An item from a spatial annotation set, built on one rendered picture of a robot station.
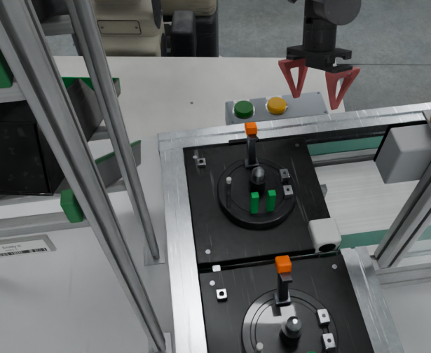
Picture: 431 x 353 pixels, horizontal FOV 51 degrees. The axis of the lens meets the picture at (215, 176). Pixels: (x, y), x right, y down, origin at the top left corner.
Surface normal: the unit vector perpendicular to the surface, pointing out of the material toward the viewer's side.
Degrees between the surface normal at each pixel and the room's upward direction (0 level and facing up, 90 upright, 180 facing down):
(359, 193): 0
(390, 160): 90
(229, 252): 0
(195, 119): 0
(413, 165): 90
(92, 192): 90
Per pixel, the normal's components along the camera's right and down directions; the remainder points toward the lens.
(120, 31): -0.03, 0.89
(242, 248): -0.02, -0.57
